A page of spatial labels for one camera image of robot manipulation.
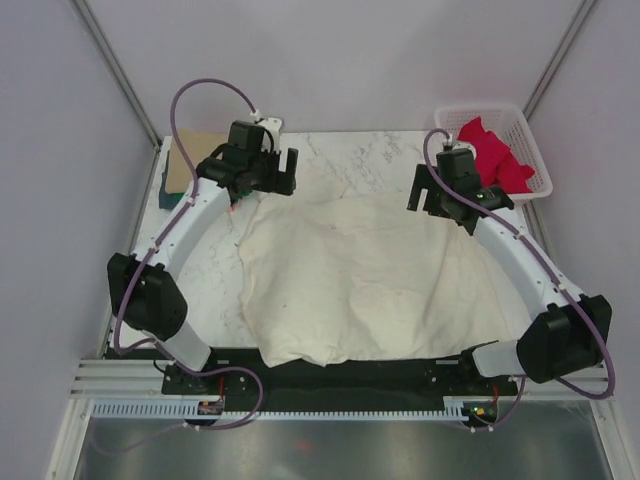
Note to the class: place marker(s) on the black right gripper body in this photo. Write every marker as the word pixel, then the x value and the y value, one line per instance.
pixel 443 196

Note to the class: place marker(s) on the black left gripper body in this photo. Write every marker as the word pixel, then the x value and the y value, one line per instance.
pixel 265 170

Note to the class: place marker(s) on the white plastic laundry basket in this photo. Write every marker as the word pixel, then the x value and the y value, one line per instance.
pixel 510 126

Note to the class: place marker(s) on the cream white t shirt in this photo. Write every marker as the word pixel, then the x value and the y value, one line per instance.
pixel 364 278

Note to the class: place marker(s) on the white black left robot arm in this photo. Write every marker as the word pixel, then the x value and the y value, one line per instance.
pixel 143 286

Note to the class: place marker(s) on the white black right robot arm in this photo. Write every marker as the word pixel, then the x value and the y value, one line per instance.
pixel 568 329

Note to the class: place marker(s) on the red t shirt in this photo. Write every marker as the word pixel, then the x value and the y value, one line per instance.
pixel 495 162

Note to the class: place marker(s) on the folded tan t shirt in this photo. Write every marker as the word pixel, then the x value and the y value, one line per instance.
pixel 198 146

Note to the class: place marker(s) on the folded green t shirt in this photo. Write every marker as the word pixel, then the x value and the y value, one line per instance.
pixel 177 197

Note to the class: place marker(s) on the folded blue grey t shirt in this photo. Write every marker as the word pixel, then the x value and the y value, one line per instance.
pixel 165 200

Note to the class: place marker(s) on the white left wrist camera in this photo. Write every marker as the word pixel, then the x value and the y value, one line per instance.
pixel 273 125

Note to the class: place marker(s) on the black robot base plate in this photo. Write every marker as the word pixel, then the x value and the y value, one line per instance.
pixel 354 385

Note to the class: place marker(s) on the right aluminium frame post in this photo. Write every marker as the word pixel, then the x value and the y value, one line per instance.
pixel 570 36

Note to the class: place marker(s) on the aluminium frame post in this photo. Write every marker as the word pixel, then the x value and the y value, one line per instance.
pixel 570 36
pixel 99 39

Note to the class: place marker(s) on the left aluminium frame post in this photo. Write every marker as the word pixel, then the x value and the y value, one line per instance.
pixel 99 39

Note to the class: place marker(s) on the white slotted cable duct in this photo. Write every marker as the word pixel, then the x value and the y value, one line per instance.
pixel 181 409

